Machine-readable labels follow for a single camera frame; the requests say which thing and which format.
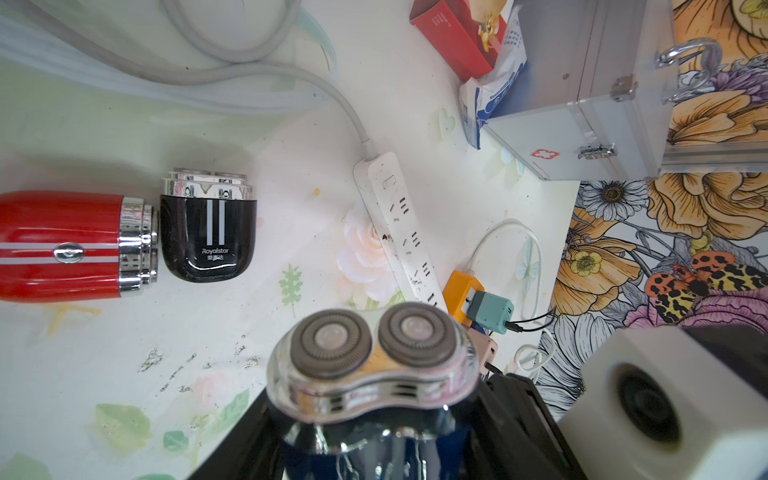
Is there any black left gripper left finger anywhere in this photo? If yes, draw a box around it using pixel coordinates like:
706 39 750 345
188 390 284 480

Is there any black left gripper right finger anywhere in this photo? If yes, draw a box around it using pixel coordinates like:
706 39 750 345
467 374 587 480

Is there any white power strip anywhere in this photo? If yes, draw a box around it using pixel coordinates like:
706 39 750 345
353 152 446 310

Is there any black silver shaver head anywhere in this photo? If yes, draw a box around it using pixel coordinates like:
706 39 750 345
160 168 257 283

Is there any blue device on left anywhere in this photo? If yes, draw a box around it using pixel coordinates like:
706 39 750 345
266 302 480 479

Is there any orange power strip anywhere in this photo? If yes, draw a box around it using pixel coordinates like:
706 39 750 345
443 270 485 328

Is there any blue white tissue pack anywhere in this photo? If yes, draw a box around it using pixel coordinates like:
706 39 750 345
458 4 527 150

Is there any silver first aid case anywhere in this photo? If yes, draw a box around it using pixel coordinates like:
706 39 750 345
484 1 722 181

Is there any red white bandage box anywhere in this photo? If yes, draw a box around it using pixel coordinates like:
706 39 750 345
409 0 513 82

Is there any white cord on right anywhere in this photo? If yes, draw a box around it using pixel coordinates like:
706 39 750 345
464 218 556 376

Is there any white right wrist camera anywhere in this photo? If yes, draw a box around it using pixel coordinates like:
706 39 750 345
558 325 767 479

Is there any grey power strip cord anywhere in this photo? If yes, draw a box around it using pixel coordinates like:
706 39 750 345
0 0 379 160

